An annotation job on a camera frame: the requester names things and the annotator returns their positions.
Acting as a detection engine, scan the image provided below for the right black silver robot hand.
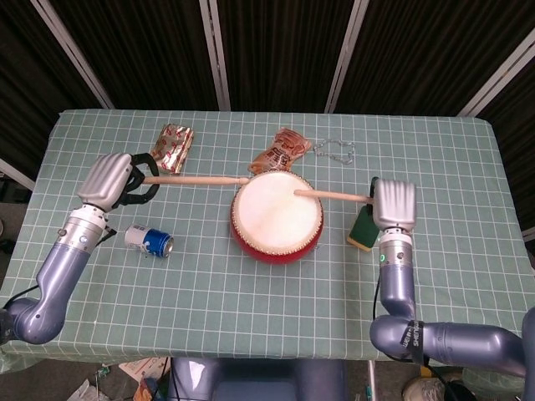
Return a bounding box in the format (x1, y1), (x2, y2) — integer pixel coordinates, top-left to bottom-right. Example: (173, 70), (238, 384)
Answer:
(367, 176), (418, 233)

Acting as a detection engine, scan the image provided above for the white partition post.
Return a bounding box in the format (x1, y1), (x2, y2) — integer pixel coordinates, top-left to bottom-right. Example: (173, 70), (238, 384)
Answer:
(324, 0), (369, 114)
(457, 31), (535, 117)
(31, 0), (115, 110)
(198, 0), (232, 112)

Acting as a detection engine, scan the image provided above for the orange printed box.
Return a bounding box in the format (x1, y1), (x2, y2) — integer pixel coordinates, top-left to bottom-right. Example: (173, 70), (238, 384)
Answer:
(135, 373), (162, 401)

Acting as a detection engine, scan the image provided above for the crumpled white paper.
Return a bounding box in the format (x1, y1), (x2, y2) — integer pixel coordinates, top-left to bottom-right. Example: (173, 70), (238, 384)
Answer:
(66, 378), (104, 401)

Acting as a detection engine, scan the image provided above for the orange snack bag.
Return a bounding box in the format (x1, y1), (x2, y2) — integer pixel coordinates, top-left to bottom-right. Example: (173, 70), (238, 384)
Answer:
(247, 127), (313, 175)

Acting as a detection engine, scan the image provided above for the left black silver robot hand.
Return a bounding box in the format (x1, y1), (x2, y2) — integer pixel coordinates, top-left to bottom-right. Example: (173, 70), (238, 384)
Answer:
(76, 152), (161, 211)

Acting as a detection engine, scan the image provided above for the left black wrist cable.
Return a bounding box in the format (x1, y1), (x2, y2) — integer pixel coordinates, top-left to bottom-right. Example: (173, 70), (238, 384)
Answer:
(96, 224), (117, 250)

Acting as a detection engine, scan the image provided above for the blue white drink can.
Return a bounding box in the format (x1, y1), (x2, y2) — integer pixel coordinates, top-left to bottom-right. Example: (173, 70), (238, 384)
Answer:
(124, 222), (174, 260)

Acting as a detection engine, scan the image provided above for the black arm label strap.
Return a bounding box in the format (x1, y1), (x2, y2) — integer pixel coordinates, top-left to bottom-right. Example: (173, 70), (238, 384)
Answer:
(399, 319), (425, 364)

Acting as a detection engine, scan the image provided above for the white table leg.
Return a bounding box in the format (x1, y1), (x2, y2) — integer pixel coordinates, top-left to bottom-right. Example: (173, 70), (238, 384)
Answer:
(365, 360), (378, 401)

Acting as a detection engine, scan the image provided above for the blue-grey robot torso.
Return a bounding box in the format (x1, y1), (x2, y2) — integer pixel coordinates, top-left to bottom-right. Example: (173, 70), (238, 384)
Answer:
(169, 357), (348, 401)

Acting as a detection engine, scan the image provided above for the silver metal chain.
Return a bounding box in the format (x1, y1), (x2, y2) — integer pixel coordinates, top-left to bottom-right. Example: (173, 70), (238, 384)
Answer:
(312, 139), (357, 166)

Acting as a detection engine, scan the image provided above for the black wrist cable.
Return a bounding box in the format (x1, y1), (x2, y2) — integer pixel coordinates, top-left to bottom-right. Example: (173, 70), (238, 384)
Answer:
(96, 224), (117, 250)
(372, 273), (385, 321)

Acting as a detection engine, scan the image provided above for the red drum white skin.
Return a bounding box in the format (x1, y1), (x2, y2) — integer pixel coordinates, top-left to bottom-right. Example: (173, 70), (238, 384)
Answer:
(229, 170), (325, 266)

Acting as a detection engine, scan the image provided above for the gold red snack wrapper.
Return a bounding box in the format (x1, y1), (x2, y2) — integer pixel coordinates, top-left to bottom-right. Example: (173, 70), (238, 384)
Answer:
(145, 123), (196, 176)

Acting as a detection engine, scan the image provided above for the green yellow sponge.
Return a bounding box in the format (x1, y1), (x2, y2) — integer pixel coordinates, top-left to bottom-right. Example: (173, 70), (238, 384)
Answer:
(345, 206), (384, 253)

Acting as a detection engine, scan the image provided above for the wooden drumstick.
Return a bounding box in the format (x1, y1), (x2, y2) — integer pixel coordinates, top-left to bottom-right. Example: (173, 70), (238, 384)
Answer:
(293, 189), (375, 206)
(141, 174), (252, 186)

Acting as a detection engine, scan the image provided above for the green checked tablecloth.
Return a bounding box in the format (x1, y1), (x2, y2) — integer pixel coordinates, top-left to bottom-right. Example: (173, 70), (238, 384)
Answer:
(0, 109), (535, 373)

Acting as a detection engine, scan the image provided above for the white printed paper sheet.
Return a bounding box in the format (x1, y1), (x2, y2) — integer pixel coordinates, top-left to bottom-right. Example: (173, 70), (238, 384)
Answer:
(119, 358), (171, 383)

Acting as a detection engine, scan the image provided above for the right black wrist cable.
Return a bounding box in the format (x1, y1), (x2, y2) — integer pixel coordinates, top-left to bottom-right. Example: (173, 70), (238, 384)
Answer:
(372, 273), (385, 321)

